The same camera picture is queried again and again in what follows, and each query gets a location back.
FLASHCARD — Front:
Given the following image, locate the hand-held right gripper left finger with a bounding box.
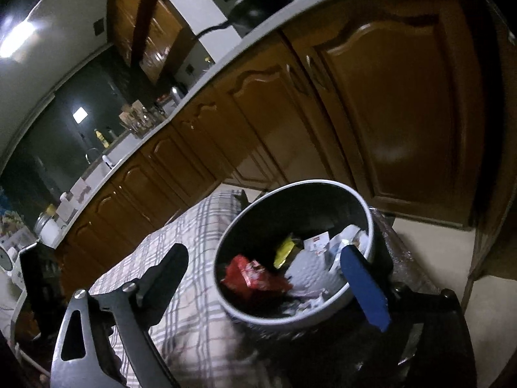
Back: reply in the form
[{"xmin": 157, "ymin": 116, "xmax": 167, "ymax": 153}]
[{"xmin": 49, "ymin": 243, "xmax": 190, "ymax": 388}]

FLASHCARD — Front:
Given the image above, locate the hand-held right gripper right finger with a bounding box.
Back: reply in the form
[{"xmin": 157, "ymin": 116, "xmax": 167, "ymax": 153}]
[{"xmin": 340, "ymin": 245, "xmax": 479, "ymax": 388}]

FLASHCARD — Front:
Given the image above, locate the blue white wrapper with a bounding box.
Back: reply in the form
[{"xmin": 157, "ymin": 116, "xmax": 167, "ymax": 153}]
[{"xmin": 325, "ymin": 226, "xmax": 370, "ymax": 269}]

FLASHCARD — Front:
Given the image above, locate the white foam net sleeve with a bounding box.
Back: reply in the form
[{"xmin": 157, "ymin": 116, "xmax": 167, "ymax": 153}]
[{"xmin": 285, "ymin": 248, "xmax": 344, "ymax": 297}]

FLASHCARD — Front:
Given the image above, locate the white card red label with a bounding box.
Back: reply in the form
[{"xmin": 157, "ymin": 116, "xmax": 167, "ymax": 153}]
[{"xmin": 303, "ymin": 232, "xmax": 330, "ymax": 255}]

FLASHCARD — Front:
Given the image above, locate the red wrapper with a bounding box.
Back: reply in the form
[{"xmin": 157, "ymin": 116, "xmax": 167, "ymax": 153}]
[{"xmin": 220, "ymin": 254, "xmax": 293, "ymax": 302}]

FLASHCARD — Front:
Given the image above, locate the yellow wrapper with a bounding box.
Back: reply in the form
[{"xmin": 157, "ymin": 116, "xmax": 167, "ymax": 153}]
[{"xmin": 273, "ymin": 233, "xmax": 301, "ymax": 269}]

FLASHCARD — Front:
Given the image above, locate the white round bin black liner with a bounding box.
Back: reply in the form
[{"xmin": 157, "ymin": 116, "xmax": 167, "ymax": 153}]
[{"xmin": 212, "ymin": 180, "xmax": 376, "ymax": 330}]

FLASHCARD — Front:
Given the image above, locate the white round appliance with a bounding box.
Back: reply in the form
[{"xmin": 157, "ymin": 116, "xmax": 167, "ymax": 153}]
[{"xmin": 0, "ymin": 242, "xmax": 25, "ymax": 292}]

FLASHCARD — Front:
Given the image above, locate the plaid cloth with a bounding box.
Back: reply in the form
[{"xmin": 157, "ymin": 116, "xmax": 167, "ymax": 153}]
[{"xmin": 87, "ymin": 189, "xmax": 283, "ymax": 388}]

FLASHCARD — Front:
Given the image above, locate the clear plastic bag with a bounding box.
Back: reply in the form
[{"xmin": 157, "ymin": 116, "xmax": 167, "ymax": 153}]
[{"xmin": 369, "ymin": 206, "xmax": 441, "ymax": 292}]

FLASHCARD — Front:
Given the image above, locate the white countertop container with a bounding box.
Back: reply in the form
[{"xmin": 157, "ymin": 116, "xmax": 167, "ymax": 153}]
[{"xmin": 60, "ymin": 190, "xmax": 83, "ymax": 215}]

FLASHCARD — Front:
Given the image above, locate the white kitchen countertop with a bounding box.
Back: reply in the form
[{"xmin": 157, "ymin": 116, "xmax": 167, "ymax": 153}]
[{"xmin": 57, "ymin": 0, "xmax": 449, "ymax": 247}]

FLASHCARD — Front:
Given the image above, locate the spice rack with bottles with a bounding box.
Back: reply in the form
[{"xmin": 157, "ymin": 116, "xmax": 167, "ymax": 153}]
[{"xmin": 119, "ymin": 100, "xmax": 162, "ymax": 138}]

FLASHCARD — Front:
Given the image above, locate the brown wooden base cabinet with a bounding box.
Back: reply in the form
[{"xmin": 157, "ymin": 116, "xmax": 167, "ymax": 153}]
[{"xmin": 52, "ymin": 0, "xmax": 497, "ymax": 292}]

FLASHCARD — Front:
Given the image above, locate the ceiling light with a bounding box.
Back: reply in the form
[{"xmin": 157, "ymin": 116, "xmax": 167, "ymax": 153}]
[{"xmin": 0, "ymin": 16, "xmax": 45, "ymax": 59}]

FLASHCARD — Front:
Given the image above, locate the black wok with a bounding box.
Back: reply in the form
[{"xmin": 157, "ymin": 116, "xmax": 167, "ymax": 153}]
[{"xmin": 194, "ymin": 0, "xmax": 299, "ymax": 39}]

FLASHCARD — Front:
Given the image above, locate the brown wooden wall cabinet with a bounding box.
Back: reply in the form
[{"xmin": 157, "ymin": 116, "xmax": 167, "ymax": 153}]
[{"xmin": 107, "ymin": 0, "xmax": 190, "ymax": 83}]

